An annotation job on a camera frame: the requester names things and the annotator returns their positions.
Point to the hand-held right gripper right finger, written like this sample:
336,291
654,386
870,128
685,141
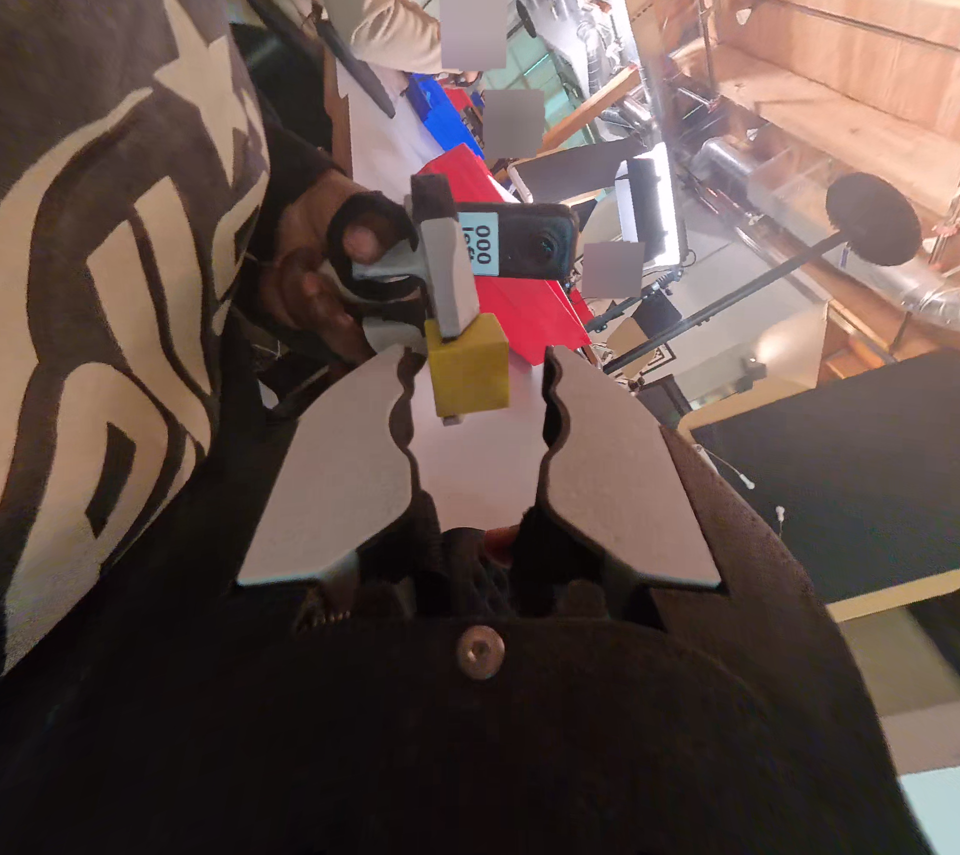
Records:
622,480

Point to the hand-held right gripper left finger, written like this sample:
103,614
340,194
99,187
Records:
330,480

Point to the yellow block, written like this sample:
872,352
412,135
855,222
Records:
472,375

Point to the blue plastic bin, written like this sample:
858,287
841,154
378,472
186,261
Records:
439,109

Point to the person's left forearm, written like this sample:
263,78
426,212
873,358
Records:
300,157

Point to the person's left hand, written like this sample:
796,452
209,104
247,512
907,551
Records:
315,285

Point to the red plastic bin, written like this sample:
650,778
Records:
525,307

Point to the black flag panel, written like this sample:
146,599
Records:
577,169

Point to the bright light panel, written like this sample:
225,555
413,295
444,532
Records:
666,210

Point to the black boom pole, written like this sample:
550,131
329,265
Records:
750,292

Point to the black board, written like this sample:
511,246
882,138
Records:
862,480

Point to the black fuzzy microphone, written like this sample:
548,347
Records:
874,217

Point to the dark printed shirt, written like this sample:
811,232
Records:
90,195

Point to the silver air duct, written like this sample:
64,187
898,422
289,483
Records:
922,289

